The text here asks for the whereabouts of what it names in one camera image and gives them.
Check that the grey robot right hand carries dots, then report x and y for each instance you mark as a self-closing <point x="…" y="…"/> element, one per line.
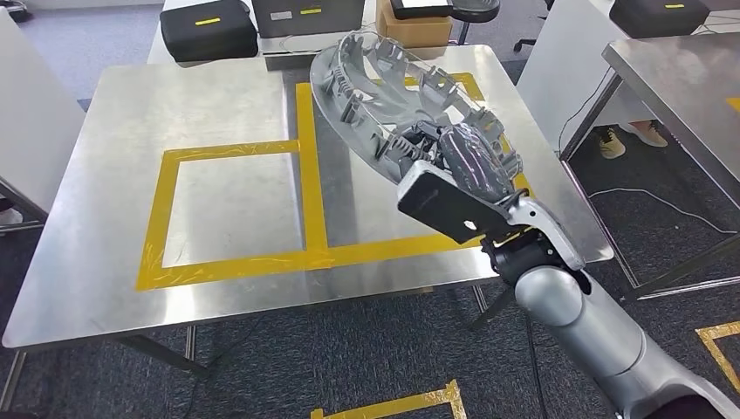
<point x="477" y="162"/>

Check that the silver plastic wheel cover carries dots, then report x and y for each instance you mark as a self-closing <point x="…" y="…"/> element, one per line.
<point x="347" y="92"/>

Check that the white board panel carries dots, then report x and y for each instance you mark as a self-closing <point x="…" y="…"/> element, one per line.
<point x="561" y="69"/>
<point x="34" y="115"/>

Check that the black office chair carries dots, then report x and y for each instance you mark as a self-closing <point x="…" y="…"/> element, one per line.
<point x="529" y="40"/>

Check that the person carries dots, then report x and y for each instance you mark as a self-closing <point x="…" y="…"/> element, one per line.
<point x="8" y="217"/>
<point x="611" y="144"/>

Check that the brown cardboard box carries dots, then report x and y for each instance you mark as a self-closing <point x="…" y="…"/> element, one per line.
<point x="413" y="29"/>

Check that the black seat stool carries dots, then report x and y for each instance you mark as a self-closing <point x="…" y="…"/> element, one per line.
<point x="477" y="8"/>

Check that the black tablet device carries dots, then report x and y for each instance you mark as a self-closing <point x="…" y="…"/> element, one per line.
<point x="422" y="7"/>

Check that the grey metal box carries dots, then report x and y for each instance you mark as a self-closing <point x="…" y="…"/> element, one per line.
<point x="306" y="23"/>

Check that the black case yellow label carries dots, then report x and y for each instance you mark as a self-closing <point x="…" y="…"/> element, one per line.
<point x="208" y="35"/>
<point x="659" y="20"/>

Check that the yellow floor tape square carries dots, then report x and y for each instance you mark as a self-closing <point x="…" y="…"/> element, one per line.
<point x="717" y="347"/>

